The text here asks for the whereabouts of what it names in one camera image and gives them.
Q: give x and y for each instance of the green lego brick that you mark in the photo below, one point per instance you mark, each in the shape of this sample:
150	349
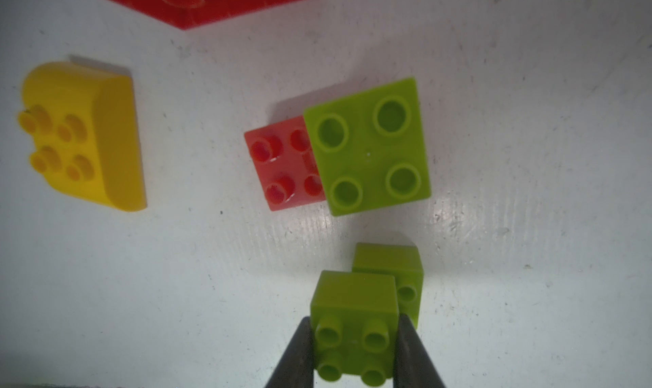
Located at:
403	262
354	319
369	148

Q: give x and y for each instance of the green lego brick front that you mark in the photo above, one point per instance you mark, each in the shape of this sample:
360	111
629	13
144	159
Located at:
354	319

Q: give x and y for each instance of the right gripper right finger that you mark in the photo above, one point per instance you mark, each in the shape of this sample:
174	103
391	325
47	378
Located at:
412	367

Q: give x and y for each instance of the small red lego brick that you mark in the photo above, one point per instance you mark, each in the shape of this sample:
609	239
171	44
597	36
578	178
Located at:
285	164

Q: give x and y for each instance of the yellow long lego brick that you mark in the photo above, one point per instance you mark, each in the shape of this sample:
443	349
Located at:
84	126

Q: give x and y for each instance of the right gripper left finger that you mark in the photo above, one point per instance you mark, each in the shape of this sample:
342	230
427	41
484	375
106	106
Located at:
296	366

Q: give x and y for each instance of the green lego brick back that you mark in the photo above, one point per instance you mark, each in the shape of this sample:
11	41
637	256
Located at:
369	148

